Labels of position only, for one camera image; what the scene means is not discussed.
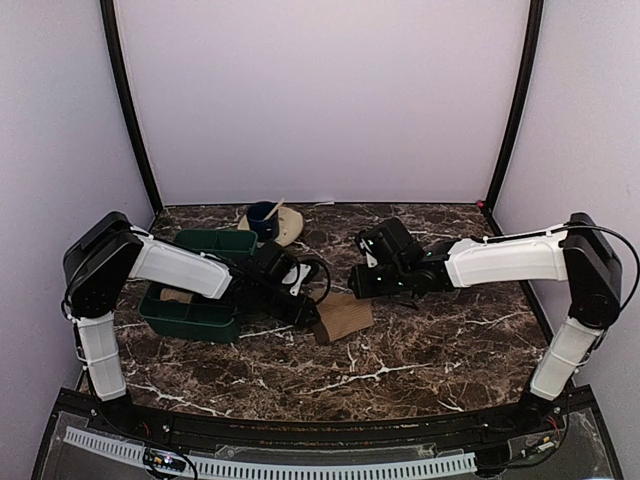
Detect blue enamel mug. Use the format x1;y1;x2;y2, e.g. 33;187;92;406
246;201;279;242

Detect black right corner post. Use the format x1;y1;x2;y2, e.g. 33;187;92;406
482;0;545;218

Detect cream ceramic saucer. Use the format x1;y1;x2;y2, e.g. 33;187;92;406
237;204;304;247

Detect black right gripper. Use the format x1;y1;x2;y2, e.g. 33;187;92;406
348;263;410;299

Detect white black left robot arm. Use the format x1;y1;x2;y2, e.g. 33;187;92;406
61;211;328;436

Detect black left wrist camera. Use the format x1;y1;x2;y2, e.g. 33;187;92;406
281;264;313;296

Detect tan brown sock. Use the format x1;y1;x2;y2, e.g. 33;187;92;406
311;293;374;345

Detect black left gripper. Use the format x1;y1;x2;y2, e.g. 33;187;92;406
254;280;320;329

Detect white slotted cable duct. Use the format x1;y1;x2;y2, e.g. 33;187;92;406
62;427;477;479

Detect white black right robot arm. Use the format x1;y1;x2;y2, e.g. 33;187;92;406
348;212;632;434

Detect black left corner post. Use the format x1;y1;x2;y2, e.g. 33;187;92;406
99;0;164;214

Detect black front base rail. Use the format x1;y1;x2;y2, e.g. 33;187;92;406
38;386;612;456

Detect green plastic divided tray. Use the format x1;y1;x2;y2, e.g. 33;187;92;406
138;229;257;344

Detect striped cream red sock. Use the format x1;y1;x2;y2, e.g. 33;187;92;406
159;288;207;305

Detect black corner post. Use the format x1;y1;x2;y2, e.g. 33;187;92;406
482;0;545;218
99;0;164;214

